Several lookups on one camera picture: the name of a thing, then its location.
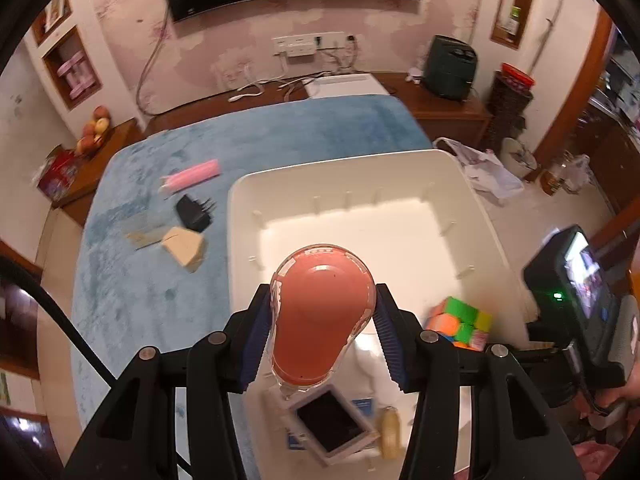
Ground red plastic basin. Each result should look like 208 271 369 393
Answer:
501 62 536 87

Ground pink cloth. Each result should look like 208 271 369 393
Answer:
572 440 640 480

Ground red gift box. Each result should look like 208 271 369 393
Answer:
37 147 81 201

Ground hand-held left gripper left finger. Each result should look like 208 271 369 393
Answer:
62 284 275 480

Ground pink cylinder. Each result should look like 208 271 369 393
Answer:
160 159 221 193

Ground white flat box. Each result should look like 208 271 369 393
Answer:
305 74 391 100

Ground wooden television cabinet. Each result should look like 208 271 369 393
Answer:
142 72 493 148

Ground small clear plastic bag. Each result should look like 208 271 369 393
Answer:
562 154 591 193

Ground glass jar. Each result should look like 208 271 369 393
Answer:
542 162 566 197

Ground wooden side cabinet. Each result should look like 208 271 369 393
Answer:
50 119 146 226

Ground wall niche with pink boxes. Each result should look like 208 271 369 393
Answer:
41 25 103 110

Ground white cable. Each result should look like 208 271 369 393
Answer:
229 77 321 103

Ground colourful puzzle cube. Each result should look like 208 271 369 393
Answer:
425 296 493 352

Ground dark green air fryer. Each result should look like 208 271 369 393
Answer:
424 35 478 102

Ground white power strip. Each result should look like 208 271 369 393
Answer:
271 31 347 57

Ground tan wooden wedge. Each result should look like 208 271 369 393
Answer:
160 226 207 273

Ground wooden wall niche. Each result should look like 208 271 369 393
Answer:
490 0 540 51
32 0 73 43

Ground person's right hand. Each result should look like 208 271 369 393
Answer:
595 360 640 413

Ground white framed screen device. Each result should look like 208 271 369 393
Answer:
287 384 381 466

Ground grey wall cable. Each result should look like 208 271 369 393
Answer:
136 10 173 116

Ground dark wicker basket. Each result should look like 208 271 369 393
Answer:
487 71 533 153

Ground blue plush blanket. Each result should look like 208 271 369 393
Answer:
70 94 433 480

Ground small yellow bottle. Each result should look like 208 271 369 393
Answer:
380 406 403 461

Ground black power adapter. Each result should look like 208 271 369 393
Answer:
175 194 217 233

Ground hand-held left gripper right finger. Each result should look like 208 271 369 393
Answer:
374 283 586 480

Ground pile of fruit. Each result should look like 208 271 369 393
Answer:
75 105 112 156

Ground white plastic storage bin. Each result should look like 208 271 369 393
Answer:
227 149 538 480

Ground black cable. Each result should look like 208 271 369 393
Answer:
0 255 118 391

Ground white plastic bag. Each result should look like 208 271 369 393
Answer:
432 136 525 203

